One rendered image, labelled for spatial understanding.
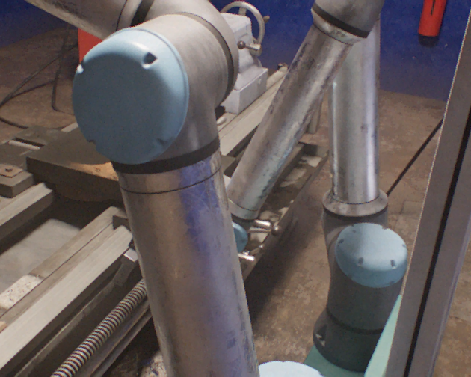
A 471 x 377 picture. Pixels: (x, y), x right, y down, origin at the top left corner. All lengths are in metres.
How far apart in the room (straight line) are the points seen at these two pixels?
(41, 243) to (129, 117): 1.44
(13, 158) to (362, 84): 1.22
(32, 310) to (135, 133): 1.01
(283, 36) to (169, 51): 5.33
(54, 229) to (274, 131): 1.01
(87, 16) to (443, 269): 0.56
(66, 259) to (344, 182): 0.74
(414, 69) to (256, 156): 4.51
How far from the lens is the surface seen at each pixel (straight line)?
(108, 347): 1.74
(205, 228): 0.68
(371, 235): 1.44
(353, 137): 1.43
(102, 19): 0.80
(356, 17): 1.20
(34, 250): 2.01
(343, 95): 1.39
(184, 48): 0.64
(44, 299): 1.61
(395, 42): 5.72
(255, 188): 1.32
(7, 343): 1.52
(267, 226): 1.97
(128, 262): 1.55
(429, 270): 0.95
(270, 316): 2.91
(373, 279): 1.38
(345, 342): 1.47
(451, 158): 0.86
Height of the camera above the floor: 1.82
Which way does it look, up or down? 28 degrees down
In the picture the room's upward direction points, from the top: 5 degrees clockwise
